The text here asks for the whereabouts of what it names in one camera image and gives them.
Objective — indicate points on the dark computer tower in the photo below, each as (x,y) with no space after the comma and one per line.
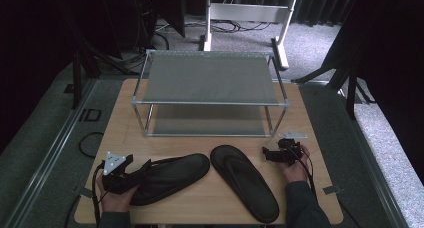
(145,14)

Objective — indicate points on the white metal desk frame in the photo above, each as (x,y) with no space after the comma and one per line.
(246,12)

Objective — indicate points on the metal shoe rack grey shelves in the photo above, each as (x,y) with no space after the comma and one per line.
(206,78)

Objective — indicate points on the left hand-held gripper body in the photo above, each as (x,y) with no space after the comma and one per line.
(115,183)

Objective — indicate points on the black metal stand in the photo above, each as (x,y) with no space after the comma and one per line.
(77,81)
(350,94)

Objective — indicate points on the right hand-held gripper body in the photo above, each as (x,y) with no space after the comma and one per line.
(288,151)

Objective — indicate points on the black slipper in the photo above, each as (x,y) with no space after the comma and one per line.
(180,171)
(254,201)

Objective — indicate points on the person's left hand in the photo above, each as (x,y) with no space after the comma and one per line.
(116,201)

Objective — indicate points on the grey tape piece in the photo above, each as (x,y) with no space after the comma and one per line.
(332,189)
(84,192)

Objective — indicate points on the person's right hand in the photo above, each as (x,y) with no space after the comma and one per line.
(296,171)

